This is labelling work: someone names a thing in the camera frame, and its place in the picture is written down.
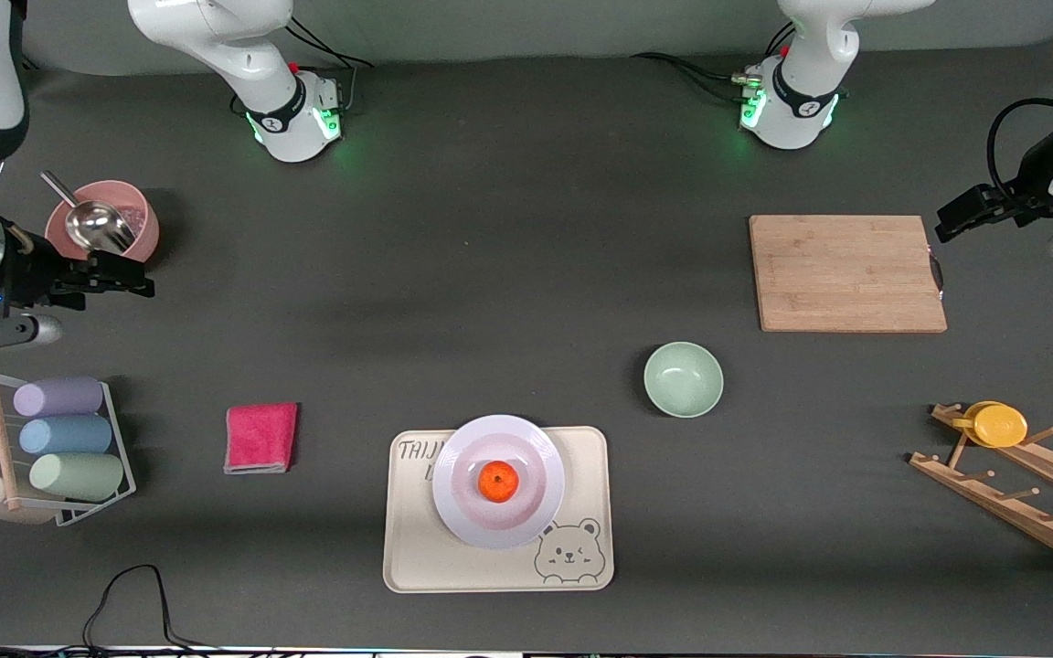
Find orange fruit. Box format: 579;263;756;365
477;461;521;504

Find white round plate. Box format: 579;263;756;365
431;414;567;550

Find pink ribbed bowl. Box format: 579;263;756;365
44;179;161;266

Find metal scoop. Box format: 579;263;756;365
40;170;137;257

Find purple cup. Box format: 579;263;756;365
13;377;105;419

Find wooden cutting board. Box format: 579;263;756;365
750;215;949;334

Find blue cup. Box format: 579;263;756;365
18;416;113;457

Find wooden rack rod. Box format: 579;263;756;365
0;367;23;511

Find green cup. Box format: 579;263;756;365
29;452;125;503

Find yellow cup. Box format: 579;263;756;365
952;400;1029;449

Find pink folded cloth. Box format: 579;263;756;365
223;402;300;475

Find wooden peg drying rack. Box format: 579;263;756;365
909;402;1053;577

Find pale green bowl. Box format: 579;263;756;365
643;341;725;419

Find beige bear print tray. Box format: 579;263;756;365
383;426;615;594

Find white wire cup rack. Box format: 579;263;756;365
0;379;137;528

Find black right arm base cables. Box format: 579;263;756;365
284;14;377;120

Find black arm base cables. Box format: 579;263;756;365
632;18;797;106
284;14;377;120

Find black floor cable loop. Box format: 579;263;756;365
79;564;226;654

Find black left arm base cables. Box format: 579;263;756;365
632;18;797;106

